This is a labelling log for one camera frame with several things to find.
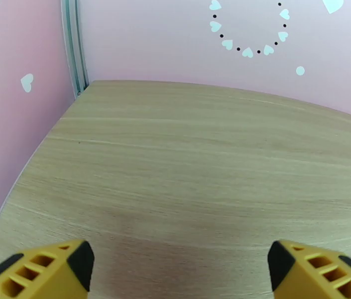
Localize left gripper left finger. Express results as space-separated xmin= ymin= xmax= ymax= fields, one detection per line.
xmin=0 ymin=239 xmax=95 ymax=299

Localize aluminium corner post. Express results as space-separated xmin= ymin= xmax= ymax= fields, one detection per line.
xmin=60 ymin=0 xmax=90 ymax=98

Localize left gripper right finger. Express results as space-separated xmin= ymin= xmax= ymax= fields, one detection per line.
xmin=267 ymin=240 xmax=351 ymax=299

